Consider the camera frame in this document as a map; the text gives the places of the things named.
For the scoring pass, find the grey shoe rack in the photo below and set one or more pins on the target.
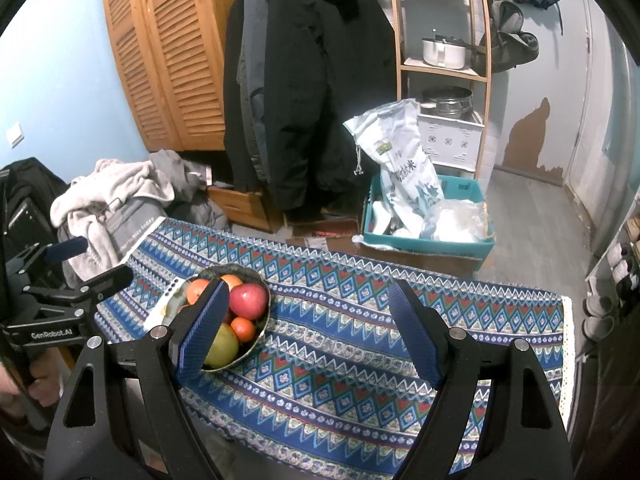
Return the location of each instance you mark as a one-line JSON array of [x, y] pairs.
[[607, 252]]

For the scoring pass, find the wooden shelf unit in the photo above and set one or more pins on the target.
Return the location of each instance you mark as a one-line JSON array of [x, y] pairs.
[[440, 71]]

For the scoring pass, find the grey backpack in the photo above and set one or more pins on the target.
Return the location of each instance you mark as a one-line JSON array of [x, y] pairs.
[[510, 35]]

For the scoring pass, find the grey printed hoodie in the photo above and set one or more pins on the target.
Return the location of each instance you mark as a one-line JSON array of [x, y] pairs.
[[125, 225]]

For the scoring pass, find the person's left hand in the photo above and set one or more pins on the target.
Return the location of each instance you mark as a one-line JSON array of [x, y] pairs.
[[47, 380]]

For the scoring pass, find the white door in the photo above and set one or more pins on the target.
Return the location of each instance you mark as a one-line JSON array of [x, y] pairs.
[[595, 110]]

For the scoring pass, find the wooden louvered wardrobe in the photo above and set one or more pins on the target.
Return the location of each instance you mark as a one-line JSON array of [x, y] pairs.
[[170, 60]]

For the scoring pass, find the small tangerine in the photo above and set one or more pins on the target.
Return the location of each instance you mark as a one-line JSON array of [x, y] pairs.
[[243, 330]]

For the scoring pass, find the white wall switch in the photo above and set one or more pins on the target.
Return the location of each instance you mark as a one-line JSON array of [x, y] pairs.
[[15, 135]]

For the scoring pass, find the white plastic basket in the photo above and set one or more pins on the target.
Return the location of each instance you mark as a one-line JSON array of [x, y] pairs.
[[450, 142]]

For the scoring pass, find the white cooking pot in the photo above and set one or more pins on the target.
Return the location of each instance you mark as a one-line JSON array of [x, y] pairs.
[[442, 54]]

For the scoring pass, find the flat printed carton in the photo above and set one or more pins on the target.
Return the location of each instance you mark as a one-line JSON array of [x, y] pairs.
[[325, 232]]

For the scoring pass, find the dark cloth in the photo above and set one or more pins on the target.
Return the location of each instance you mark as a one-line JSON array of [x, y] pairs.
[[615, 410]]

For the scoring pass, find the black bag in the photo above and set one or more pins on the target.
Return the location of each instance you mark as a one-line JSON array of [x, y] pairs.
[[30, 195]]

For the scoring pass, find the white fleece garment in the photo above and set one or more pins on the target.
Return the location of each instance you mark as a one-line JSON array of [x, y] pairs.
[[100, 195]]

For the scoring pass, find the grey crumpled jacket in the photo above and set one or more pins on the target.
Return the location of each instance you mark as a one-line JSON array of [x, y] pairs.
[[170, 170]]

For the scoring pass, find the black winter coat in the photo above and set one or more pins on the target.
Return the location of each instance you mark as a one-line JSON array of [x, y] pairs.
[[310, 85]]

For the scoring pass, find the steel steamer pot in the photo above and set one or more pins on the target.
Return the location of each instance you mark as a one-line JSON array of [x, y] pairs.
[[447, 105]]

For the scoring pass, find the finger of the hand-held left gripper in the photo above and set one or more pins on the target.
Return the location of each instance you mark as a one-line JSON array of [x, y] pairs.
[[95, 287], [65, 250]]

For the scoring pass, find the dark patterned glass bowl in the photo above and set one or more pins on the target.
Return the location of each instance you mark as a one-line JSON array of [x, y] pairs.
[[252, 348]]

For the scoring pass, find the red apple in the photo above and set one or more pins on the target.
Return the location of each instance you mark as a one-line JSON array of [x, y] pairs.
[[248, 301]]

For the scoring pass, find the white rice bag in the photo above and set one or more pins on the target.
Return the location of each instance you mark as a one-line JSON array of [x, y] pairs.
[[400, 160]]

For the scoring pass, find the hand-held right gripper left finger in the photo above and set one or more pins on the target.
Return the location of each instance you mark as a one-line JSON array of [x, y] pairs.
[[202, 335]]

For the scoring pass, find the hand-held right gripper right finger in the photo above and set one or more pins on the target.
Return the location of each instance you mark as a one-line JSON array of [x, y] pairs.
[[417, 335]]

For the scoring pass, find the blue patterned tablecloth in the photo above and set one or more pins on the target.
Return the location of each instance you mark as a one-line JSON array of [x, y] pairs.
[[350, 320]]

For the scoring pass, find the teal storage box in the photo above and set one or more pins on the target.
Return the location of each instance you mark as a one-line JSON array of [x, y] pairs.
[[425, 246]]

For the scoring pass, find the wooden drawer box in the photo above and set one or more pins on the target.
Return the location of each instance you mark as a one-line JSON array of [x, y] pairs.
[[240, 205]]

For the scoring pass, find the group of assorted shoes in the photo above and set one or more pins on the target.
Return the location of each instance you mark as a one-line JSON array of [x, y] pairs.
[[597, 322]]

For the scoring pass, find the orange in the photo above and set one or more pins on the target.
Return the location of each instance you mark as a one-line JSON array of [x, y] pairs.
[[230, 281], [197, 290]]

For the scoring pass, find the clear plastic bag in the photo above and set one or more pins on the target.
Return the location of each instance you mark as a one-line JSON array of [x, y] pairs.
[[455, 222]]

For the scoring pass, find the grey hanging jacket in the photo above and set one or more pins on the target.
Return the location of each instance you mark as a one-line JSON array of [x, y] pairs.
[[252, 75]]

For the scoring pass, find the yellow-green apple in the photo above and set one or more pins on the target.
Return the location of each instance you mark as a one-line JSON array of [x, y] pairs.
[[223, 346]]

